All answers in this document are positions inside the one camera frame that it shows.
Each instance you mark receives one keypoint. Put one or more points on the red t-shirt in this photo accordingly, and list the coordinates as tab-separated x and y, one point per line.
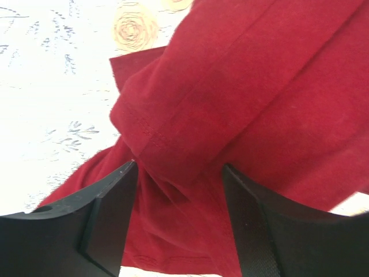
279	89

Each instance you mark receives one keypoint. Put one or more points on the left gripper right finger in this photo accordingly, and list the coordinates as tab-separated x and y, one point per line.
275	236

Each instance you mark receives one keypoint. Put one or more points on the floral patterned table mat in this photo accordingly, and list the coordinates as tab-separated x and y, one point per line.
58	87

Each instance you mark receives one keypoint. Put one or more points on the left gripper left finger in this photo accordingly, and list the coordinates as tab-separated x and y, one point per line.
82	234

